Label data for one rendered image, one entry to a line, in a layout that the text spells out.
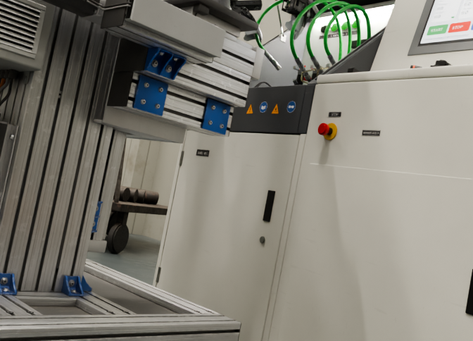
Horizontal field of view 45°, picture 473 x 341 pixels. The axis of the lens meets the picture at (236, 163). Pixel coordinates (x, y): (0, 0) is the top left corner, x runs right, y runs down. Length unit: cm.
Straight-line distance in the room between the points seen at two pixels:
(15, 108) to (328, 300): 97
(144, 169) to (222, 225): 394
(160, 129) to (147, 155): 431
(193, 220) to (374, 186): 83
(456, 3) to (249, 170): 84
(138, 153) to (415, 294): 464
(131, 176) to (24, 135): 440
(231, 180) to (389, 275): 73
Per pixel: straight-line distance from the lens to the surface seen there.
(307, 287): 168
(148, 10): 128
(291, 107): 185
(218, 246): 201
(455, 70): 152
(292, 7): 222
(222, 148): 208
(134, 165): 583
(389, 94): 160
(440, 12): 197
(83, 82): 154
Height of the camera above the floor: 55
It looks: 3 degrees up
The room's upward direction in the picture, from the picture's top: 11 degrees clockwise
